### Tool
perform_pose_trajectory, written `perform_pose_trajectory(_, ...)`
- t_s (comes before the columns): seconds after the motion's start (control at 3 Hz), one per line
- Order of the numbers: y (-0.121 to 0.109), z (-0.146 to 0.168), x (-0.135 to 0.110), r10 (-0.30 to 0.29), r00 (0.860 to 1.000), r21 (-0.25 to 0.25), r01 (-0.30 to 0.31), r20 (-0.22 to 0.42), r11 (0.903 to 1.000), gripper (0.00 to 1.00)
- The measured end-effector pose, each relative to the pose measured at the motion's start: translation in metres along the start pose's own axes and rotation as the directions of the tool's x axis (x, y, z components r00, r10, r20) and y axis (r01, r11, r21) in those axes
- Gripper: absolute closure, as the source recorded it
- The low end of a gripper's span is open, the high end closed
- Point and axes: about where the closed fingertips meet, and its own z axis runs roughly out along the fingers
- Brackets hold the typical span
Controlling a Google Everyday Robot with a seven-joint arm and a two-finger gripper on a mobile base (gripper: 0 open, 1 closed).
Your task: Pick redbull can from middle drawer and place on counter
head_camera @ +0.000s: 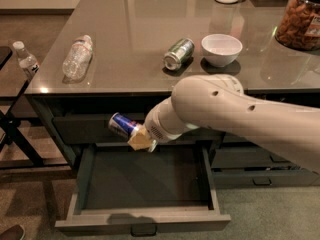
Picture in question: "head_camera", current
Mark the grey counter cabinet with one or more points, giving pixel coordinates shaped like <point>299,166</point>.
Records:
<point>126,74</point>

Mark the brown shoe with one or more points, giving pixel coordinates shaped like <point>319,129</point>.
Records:
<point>16,232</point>

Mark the dark side table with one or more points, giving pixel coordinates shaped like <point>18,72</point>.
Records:
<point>19,124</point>

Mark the clear plastic water bottle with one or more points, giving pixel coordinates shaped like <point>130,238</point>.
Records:
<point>77,61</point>

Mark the blue silver redbull can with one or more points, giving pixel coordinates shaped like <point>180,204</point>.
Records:
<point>123,126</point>

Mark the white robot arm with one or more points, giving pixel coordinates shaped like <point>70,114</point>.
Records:
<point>217,102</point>

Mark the open grey middle drawer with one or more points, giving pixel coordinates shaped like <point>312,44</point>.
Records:
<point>143,194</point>

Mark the small water bottle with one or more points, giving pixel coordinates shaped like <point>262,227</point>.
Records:
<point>27,61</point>

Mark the grey middle right drawer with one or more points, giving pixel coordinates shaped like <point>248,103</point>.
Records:
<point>231,157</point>

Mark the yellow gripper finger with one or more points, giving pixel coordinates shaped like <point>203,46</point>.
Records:
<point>141,139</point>

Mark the grey bottom right drawer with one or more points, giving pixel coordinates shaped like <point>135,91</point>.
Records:
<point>264,178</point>

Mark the grey top left drawer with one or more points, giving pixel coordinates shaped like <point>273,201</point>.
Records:
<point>93,128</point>

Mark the green silver soda can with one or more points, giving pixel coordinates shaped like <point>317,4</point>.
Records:
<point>178,54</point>

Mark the clear jar of snacks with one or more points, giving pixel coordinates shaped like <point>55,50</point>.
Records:
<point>300,25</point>

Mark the white ceramic bowl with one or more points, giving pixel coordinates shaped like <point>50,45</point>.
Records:
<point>220,50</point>

